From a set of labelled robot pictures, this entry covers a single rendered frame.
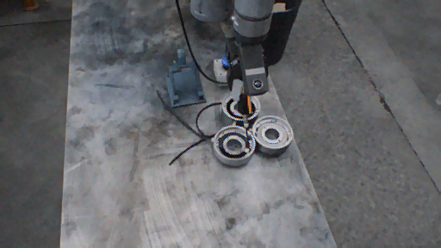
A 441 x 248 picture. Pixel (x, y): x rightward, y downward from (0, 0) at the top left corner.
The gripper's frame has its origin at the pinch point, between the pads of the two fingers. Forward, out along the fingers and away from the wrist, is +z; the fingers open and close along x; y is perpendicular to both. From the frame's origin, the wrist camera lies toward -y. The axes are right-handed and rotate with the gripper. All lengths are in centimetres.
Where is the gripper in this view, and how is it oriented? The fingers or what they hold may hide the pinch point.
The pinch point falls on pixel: (244, 98)
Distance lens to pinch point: 92.9
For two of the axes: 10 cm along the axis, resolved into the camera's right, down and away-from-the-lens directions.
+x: -9.7, 1.7, -1.8
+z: -0.4, 6.1, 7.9
